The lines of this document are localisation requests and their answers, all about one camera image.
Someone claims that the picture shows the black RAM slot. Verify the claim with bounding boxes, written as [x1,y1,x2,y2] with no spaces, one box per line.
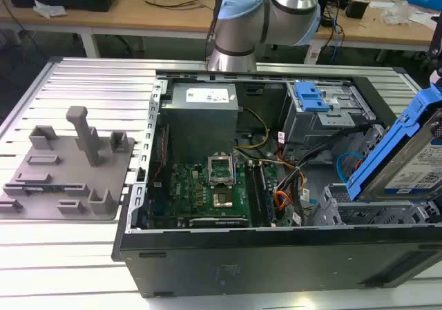
[246,163,265,226]

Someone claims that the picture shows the green motherboard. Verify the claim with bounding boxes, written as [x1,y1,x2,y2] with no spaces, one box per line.
[148,161,294,229]

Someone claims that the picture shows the hard disk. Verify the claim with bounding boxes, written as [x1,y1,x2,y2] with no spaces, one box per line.
[345,81,442,201]

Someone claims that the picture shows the grey power supply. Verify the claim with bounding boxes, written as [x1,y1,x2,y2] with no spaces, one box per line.
[160,81,240,156]

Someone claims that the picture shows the clear plastic bag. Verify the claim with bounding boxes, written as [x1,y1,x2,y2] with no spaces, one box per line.
[382,0,412,26]

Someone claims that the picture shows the orange and black wire bundle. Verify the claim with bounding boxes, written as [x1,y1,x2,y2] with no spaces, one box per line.
[273,166,309,218]

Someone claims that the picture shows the blue drive latch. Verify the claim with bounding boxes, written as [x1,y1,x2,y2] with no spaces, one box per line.
[294,80,332,113]

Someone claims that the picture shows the blue disk wire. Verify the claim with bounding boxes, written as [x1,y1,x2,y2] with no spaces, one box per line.
[336,151,365,187]

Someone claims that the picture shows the black PC case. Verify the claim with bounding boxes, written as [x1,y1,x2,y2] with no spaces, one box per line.
[110,68,442,299]

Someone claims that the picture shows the grey parts rack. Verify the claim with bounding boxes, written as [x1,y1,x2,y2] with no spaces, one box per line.
[0,105,137,221]

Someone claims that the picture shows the black cables at arm foot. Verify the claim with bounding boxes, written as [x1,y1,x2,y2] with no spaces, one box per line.
[205,0,233,68]

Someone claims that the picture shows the thick black wire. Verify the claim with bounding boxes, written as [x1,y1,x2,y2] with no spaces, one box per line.
[293,123,376,177]

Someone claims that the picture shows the metal disk bay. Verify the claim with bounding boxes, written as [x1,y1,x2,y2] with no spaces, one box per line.
[309,182,442,226]

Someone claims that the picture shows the white crumpled paper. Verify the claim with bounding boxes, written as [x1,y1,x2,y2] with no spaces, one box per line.
[32,0,68,19]

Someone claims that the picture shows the metal socket cover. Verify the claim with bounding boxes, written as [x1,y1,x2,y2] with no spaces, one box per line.
[206,153,237,188]

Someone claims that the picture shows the yellow and black wire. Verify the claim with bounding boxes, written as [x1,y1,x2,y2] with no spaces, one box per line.
[233,106,271,151]

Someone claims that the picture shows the CPU socket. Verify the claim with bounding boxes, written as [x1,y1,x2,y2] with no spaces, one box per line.
[211,191,236,211]

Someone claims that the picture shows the small black box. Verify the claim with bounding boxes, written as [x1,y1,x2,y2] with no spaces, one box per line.
[345,0,371,19]

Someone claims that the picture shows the wooden desk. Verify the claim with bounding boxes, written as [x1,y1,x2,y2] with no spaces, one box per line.
[0,0,222,59]
[309,0,442,63]

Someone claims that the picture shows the black graphics card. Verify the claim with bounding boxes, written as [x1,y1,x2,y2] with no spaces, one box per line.
[188,215,251,229]

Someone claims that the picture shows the metal optical drive cage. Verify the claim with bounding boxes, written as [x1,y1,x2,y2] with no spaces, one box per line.
[280,79,377,146]

